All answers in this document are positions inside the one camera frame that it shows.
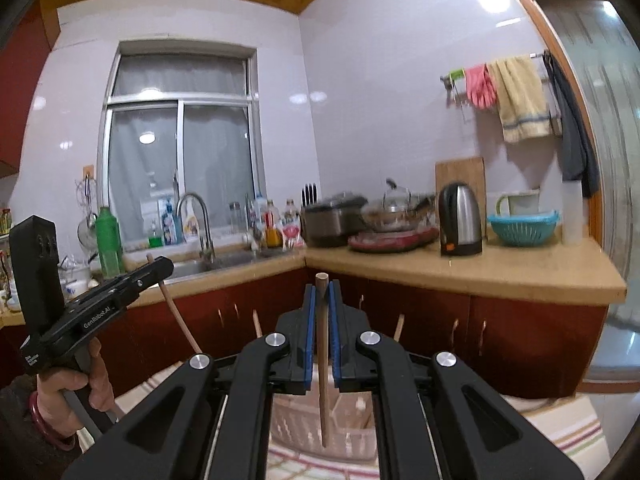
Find wooden chopstick horizontal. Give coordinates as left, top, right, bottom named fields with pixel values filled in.
left=158, top=280, right=202, bottom=354

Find wooden chopstick diagonal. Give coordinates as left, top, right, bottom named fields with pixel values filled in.
left=393, top=314, right=405, bottom=342
left=252, top=310, right=262, bottom=338

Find wooden chopstick long central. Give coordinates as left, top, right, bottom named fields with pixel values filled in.
left=316, top=272, right=330, bottom=448

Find person's left forearm sleeve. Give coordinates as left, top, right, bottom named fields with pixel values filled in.
left=1, top=375, right=81, bottom=479

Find red kitchen cabinets with counter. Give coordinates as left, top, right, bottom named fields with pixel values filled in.
left=101, top=238, right=627, bottom=399

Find steel kitchen faucet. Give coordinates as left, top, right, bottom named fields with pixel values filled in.
left=176, top=192, right=216, bottom=262

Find person's left hand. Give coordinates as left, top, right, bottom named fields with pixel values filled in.
left=36, top=338, right=119, bottom=439

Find blue white ceramic bowl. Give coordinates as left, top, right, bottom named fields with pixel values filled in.
left=63, top=280, right=89, bottom=299

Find striped tablecloth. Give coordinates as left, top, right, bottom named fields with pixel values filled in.
left=77, top=361, right=612, bottom=480

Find green thermos bottle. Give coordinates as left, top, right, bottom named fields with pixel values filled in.
left=96, top=207, right=125, bottom=278

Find pink perforated utensil holder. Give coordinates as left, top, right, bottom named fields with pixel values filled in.
left=269, top=391, right=379, bottom=463

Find small green bottle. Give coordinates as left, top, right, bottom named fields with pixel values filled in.
left=148, top=221, right=163, bottom=248

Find stainless steel sink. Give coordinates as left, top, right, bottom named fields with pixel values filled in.
left=122, top=245, right=294, bottom=281

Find blue detergent bottle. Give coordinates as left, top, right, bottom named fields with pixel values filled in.
left=160, top=198, right=180, bottom=246

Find white spray cleaner bottle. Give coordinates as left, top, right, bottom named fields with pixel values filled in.
left=182, top=198, right=200, bottom=243

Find red induction cooker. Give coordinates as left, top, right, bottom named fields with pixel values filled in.
left=348, top=226, right=439, bottom=254

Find steel electric kettle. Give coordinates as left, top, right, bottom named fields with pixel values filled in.
left=437, top=182, right=483, bottom=257

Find teal plastic colander basket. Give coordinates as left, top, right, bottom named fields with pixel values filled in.
left=488, top=210, right=560, bottom=247

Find aluminium sliding window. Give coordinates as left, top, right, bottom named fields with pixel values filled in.
left=99, top=40, right=264, bottom=250

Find cooking oil bottle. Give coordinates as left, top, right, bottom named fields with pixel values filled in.
left=265, top=200, right=283, bottom=248

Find steel wok with lid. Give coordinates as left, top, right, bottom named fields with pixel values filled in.
left=360, top=178, right=435, bottom=233

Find grey rice cooker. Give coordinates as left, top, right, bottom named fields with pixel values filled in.
left=300, top=192, right=368, bottom=247

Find translucent white plastic container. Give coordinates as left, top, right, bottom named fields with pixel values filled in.
left=562, top=180, right=584, bottom=245

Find wooden cutting board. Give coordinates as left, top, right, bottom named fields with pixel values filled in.
left=435, top=156, right=487, bottom=232

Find knife block with knives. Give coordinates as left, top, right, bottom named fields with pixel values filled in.
left=300, top=183, right=319, bottom=208

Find dark hanging cloth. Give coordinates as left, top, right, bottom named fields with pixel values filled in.
left=542, top=51, right=600, bottom=200

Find yellow hanging towel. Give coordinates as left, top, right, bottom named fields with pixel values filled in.
left=487, top=55, right=552, bottom=144

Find pink rubber glove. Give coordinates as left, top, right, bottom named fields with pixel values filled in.
left=464, top=64, right=497, bottom=110

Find glass sliding door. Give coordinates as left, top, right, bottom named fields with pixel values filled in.
left=518, top=0, right=639, bottom=393

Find hanging wire strainer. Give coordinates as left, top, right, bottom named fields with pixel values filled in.
left=76, top=171, right=98, bottom=255

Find white green-handled mug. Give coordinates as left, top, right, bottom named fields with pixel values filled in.
left=496, top=188, right=540, bottom=216

